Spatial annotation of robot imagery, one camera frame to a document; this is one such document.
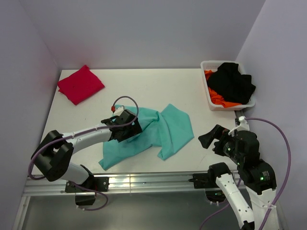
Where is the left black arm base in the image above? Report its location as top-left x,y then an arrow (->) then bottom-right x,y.
65,176 -> 109,211

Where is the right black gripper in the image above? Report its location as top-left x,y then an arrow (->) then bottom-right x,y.
198,123 -> 243,163

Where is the white plastic basket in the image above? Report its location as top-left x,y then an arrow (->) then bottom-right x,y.
201,60 -> 256,111

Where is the black t-shirt in basket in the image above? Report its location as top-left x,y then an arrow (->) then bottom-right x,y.
207,62 -> 256,104

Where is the teal t-shirt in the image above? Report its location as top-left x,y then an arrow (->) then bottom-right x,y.
99,104 -> 194,170

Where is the aluminium mounting rail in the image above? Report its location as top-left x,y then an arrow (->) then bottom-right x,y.
23,173 -> 243,197

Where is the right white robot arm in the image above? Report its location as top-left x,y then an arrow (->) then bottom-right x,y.
198,125 -> 280,230

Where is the folded red t-shirt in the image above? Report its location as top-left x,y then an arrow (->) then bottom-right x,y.
58,65 -> 105,105

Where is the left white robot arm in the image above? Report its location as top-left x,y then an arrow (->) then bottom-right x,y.
28,107 -> 142,191

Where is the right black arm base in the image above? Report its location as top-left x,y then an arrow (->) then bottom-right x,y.
188,173 -> 226,203

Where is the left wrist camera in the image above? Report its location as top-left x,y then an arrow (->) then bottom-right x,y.
111,106 -> 125,116

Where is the orange t-shirt in basket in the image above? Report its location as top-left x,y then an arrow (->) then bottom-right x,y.
204,69 -> 242,108

